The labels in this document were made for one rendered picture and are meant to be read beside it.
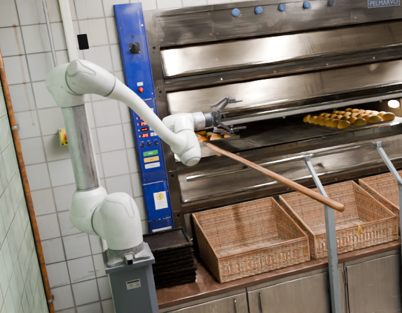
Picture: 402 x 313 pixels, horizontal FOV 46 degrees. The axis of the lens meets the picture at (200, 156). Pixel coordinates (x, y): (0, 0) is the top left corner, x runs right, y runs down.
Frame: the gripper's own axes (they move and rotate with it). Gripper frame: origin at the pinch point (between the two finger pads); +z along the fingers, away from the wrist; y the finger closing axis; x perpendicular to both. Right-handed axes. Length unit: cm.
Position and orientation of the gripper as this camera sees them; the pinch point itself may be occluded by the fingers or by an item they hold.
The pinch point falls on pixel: (241, 114)
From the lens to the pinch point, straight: 240.7
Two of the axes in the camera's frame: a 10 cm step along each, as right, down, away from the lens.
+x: 2.6, 1.6, -9.5
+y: 1.3, 9.7, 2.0
